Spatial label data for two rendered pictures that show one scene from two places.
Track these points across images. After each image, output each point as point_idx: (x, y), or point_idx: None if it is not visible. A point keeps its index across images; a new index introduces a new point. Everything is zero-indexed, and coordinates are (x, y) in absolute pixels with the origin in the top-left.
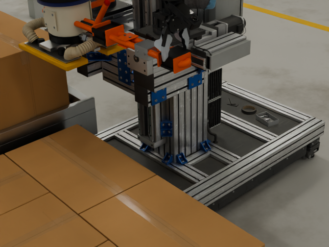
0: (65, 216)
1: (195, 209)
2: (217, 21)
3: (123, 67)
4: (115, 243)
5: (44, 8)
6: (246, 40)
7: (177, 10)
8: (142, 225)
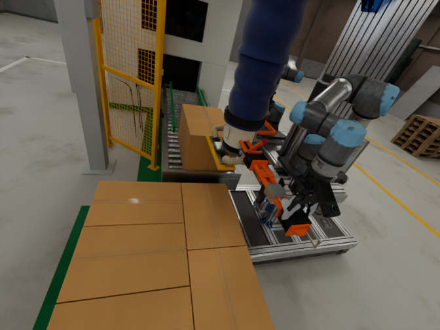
0: (179, 247)
1: (254, 294)
2: None
3: None
4: (191, 293)
5: None
6: (345, 194)
7: (320, 191)
8: (216, 286)
